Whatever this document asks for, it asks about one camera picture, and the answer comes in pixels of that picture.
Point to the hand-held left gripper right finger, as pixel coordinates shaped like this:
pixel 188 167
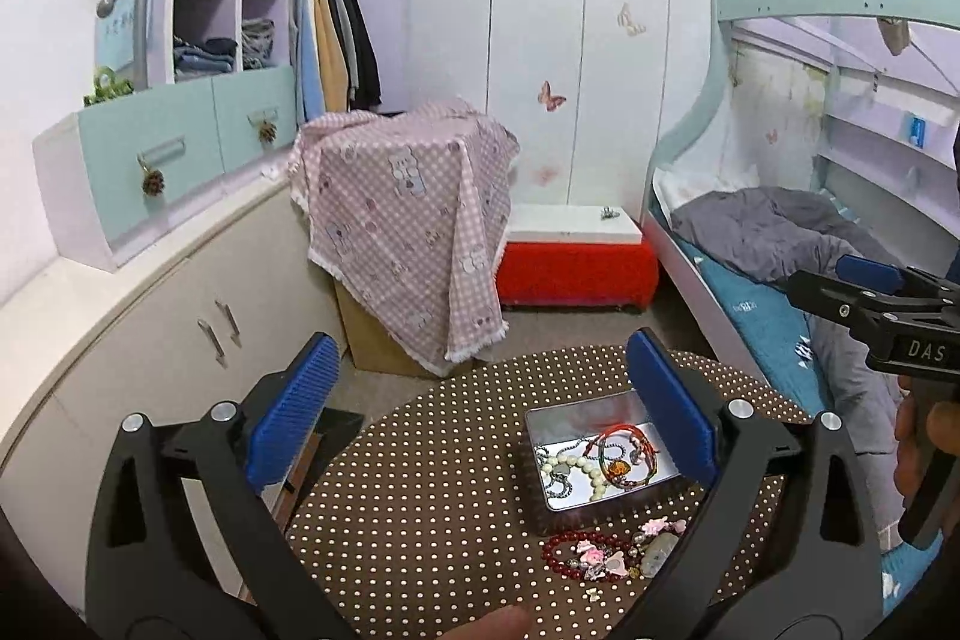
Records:
pixel 671 407

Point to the beige butterfly wall sticker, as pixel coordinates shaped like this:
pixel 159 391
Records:
pixel 631 20

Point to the small metal trinket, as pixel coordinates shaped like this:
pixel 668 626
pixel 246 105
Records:
pixel 608 212

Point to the translucent stone pendant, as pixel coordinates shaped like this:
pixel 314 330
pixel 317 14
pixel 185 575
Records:
pixel 658 554

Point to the pink butterfly wall sticker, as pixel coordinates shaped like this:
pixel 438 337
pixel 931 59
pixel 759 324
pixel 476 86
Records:
pixel 551 96

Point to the folded grey jeans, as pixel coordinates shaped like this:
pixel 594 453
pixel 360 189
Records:
pixel 259 44

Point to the teal drawer unit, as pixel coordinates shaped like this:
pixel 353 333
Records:
pixel 187 123

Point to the person's right hand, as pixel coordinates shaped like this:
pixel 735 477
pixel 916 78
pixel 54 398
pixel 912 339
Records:
pixel 911 445

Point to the small blue box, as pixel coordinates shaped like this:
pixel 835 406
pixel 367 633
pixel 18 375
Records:
pixel 915 130

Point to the green plant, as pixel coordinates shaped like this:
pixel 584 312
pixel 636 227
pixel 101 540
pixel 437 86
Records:
pixel 105 85

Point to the brown polka-dot tablecloth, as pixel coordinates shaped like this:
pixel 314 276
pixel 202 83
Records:
pixel 450 497

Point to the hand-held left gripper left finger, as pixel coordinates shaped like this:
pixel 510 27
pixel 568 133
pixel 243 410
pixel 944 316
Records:
pixel 289 415

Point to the pink checked bear cloth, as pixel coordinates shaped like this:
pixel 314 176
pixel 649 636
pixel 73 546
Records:
pixel 405 197

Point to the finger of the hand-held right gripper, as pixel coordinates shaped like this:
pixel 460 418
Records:
pixel 870 274
pixel 829 302

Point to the tan hanging coat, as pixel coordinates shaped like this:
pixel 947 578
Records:
pixel 331 48

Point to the folded blue jeans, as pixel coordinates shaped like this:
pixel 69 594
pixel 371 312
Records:
pixel 202 57

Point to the pine cone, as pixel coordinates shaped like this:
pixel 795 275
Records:
pixel 268 132
pixel 154 183

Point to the cream long cabinet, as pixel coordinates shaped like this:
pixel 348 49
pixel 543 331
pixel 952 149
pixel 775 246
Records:
pixel 112 325

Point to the blue bed sheet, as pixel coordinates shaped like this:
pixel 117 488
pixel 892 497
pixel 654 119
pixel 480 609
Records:
pixel 765 325

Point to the person's left hand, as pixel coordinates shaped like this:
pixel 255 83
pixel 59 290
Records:
pixel 495 625

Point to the black hanging coat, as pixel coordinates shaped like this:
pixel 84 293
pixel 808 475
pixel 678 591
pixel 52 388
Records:
pixel 366 55

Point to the red storage bench white lid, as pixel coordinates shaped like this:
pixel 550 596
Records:
pixel 577 269

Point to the cardboard box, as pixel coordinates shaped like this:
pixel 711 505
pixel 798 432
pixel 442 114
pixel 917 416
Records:
pixel 367 332

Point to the grey blanket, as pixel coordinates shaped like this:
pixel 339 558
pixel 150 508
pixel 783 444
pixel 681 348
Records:
pixel 757 231

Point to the faint pink butterfly sticker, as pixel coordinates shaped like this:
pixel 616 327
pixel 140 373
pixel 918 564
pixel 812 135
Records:
pixel 544 175

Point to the pink bow hair clip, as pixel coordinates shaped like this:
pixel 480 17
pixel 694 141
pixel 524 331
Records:
pixel 664 526

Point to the silver metal tin box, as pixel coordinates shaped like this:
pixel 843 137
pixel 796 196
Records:
pixel 570 411

